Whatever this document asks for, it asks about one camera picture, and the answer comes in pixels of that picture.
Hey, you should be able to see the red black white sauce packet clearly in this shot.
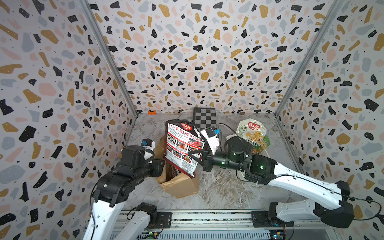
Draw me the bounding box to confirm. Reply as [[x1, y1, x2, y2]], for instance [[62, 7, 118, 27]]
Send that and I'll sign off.
[[164, 119, 205, 178]]

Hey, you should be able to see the brown paper bag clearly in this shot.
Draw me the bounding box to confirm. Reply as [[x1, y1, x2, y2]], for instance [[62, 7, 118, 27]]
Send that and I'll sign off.
[[155, 137, 199, 199]]

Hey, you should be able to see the large white yellow snack packet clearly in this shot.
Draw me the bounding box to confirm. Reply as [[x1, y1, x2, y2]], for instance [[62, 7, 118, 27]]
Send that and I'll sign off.
[[236, 119, 271, 154]]

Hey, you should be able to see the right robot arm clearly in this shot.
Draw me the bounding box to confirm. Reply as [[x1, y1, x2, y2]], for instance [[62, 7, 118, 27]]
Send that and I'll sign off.
[[188, 137, 355, 229]]

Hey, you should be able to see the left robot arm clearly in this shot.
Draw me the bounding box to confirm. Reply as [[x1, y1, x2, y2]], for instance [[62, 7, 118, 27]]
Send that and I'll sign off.
[[84, 139, 164, 240]]

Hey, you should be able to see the black white chessboard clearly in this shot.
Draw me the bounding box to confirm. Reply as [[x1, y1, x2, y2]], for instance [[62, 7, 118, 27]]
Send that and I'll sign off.
[[193, 108, 217, 131]]

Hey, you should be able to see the white perforated plastic basket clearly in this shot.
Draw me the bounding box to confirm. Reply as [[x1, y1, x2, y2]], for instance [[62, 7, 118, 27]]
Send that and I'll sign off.
[[254, 146, 271, 158]]

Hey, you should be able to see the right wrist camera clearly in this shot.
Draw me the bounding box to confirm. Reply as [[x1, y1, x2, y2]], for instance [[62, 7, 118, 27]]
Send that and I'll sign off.
[[201, 126, 220, 155]]

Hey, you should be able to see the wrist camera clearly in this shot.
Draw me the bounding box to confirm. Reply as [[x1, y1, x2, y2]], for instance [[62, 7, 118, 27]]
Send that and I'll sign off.
[[142, 139, 156, 162], [201, 126, 220, 155]]

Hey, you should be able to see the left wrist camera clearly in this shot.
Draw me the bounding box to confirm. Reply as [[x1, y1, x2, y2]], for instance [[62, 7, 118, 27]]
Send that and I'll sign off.
[[142, 139, 156, 162]]

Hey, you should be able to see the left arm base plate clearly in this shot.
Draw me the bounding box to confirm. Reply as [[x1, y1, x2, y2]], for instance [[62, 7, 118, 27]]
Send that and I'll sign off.
[[131, 211, 173, 230]]

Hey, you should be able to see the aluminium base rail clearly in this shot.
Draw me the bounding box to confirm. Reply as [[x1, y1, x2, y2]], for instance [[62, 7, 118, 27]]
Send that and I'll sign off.
[[108, 210, 342, 240]]

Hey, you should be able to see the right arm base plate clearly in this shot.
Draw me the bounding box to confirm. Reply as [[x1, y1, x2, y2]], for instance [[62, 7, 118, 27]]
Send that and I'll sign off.
[[251, 211, 294, 228]]

